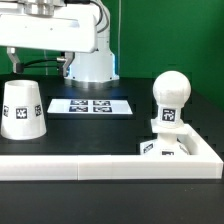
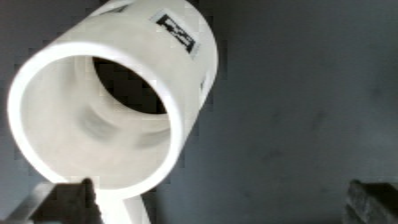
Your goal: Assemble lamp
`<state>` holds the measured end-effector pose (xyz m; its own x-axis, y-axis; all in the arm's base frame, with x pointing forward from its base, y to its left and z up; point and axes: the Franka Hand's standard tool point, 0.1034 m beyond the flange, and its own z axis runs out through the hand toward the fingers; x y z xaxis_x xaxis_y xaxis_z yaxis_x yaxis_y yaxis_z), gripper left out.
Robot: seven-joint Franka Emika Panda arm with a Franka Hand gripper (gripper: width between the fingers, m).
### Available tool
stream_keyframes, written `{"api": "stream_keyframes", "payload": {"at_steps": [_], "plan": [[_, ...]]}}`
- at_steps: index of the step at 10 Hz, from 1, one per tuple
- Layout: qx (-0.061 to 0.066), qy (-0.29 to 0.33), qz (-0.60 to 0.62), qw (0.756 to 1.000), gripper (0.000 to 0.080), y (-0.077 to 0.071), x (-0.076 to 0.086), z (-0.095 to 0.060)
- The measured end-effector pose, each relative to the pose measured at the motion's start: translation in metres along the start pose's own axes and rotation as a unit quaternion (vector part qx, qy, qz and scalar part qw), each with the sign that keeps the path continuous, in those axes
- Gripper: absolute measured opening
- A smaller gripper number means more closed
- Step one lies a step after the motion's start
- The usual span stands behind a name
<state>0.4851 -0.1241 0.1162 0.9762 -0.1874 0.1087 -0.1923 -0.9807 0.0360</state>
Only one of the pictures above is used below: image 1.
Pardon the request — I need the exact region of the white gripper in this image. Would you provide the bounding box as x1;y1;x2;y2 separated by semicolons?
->
0;6;97;77

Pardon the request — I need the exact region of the white lamp shade cone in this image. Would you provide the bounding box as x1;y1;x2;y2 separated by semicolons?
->
1;80;46;140

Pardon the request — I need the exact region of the white lamp bulb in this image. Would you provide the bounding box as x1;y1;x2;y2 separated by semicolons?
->
153;71;191;129

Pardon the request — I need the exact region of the white lamp base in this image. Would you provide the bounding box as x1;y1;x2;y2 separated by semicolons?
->
140;119;190;156

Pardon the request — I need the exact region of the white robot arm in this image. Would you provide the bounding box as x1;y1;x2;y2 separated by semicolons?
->
0;0;119;88

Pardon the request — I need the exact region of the white marker tag sheet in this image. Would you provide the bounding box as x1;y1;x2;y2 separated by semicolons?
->
48;99;132;115

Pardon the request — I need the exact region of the white L-shaped fence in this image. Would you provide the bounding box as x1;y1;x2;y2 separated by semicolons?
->
0;124;223;181

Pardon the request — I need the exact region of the black cable bundle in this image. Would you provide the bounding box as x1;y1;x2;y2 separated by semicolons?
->
21;55;70;69

